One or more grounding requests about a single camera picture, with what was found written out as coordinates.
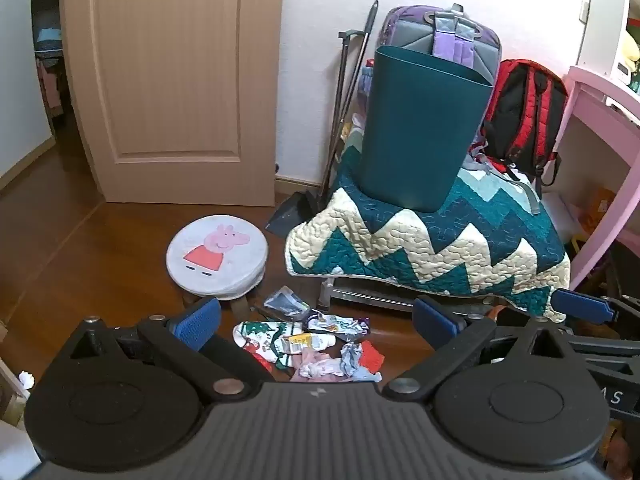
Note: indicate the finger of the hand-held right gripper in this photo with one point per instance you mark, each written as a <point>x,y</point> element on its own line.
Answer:
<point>610,347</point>
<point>582,305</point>

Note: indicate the pile of small clothes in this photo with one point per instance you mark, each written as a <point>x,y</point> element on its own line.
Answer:
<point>257,337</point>

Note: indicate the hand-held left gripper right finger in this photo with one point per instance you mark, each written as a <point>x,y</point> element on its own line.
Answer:
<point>434,322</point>

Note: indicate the blue cloth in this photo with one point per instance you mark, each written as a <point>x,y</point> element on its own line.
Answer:
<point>47,37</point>

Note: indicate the red black backpack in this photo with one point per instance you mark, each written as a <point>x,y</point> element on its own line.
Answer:
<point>520,110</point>

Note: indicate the round stool with pig print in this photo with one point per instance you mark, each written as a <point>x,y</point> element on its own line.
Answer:
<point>215,260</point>

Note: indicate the beige wooden door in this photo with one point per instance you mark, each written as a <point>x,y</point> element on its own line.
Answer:
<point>175,85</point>

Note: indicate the yellow plush toy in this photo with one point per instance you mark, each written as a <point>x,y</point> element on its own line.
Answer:
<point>632,46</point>

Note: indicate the teal plastic waste bin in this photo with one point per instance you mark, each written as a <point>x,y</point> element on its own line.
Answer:
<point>420,135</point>

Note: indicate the white crumpled tissue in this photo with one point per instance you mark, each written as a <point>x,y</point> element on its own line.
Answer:
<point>25,379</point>

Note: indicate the yellow label wrapper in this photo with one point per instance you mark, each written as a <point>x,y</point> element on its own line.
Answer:
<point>305,342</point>

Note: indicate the teal cream zigzag quilt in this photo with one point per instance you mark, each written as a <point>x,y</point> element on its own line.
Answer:
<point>425,245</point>

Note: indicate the orange box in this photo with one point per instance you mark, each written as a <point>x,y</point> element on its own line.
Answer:
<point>597,207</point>

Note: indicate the blue red bag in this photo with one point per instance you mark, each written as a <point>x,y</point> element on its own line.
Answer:
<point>367,65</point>

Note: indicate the white bookshelf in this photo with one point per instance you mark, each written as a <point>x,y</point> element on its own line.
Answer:
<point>602,10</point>

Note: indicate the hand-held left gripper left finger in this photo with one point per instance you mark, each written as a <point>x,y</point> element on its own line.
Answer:
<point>197,321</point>

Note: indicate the dark plastic packet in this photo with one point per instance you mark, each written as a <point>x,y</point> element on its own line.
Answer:
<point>285,302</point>

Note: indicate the clear plastic storage box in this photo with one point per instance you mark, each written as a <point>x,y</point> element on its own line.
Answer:
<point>557,215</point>

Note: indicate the blue white wrapper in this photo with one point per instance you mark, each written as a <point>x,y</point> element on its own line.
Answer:
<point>350,357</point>

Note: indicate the purple grey backpack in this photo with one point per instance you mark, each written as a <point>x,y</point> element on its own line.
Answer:
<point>480,55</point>

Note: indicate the small grey wall plate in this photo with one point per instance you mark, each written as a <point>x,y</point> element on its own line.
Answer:
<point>584,11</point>

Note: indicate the red wrapper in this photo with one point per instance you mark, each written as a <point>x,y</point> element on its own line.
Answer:
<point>372,355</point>

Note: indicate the yellow black item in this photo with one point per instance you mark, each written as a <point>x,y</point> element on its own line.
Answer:
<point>577,245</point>

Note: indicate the pink desk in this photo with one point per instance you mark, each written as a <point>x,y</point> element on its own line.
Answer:
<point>595,100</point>

